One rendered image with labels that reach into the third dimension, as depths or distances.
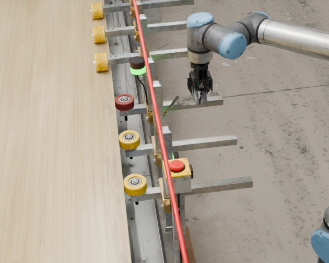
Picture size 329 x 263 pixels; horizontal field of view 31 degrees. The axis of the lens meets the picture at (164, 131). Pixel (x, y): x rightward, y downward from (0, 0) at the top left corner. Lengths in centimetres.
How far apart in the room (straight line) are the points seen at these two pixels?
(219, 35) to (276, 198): 150
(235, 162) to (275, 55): 124
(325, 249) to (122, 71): 158
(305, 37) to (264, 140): 180
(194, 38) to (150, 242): 77
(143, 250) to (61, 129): 57
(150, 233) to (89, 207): 36
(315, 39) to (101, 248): 92
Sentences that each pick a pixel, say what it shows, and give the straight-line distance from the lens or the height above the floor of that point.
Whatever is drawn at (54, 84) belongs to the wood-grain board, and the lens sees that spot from 260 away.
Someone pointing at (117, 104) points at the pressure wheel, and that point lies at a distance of 242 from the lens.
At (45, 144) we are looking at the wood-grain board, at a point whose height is 90.
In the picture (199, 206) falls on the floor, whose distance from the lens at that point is 321.
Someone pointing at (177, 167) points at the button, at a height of 123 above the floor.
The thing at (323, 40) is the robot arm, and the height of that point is 138.
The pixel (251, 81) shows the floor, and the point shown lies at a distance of 417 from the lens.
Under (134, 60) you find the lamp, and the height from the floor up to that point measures 111.
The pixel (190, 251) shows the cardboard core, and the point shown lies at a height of 7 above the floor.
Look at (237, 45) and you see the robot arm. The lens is 197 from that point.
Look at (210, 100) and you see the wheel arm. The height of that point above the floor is 86.
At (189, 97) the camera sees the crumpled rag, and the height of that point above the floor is 87.
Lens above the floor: 230
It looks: 38 degrees down
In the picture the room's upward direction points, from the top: 3 degrees counter-clockwise
